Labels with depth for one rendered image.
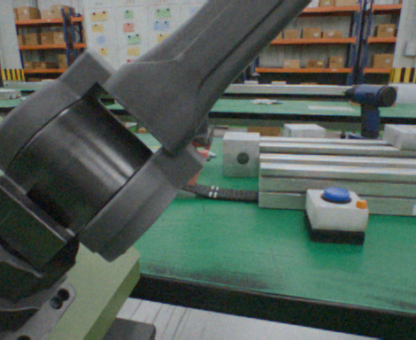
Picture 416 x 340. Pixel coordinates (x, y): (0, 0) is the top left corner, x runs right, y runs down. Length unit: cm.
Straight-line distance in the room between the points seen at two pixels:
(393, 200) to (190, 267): 40
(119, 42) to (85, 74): 371
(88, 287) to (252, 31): 27
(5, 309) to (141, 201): 11
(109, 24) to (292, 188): 354
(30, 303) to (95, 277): 12
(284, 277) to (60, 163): 33
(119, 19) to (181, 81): 375
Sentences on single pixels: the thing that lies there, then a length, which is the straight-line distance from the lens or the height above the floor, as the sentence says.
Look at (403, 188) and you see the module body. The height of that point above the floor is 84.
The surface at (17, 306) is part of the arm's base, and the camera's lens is 26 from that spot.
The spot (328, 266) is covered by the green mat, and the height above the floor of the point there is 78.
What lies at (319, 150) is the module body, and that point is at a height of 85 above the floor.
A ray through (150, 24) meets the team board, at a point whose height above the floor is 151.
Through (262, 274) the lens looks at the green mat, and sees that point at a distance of 45.
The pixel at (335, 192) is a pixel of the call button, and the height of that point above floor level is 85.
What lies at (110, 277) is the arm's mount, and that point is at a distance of 38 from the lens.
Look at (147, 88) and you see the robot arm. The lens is 20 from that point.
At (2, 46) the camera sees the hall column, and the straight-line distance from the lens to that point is 880.
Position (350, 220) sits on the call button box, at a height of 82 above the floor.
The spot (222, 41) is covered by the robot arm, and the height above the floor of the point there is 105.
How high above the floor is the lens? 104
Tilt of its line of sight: 17 degrees down
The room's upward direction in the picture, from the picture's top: straight up
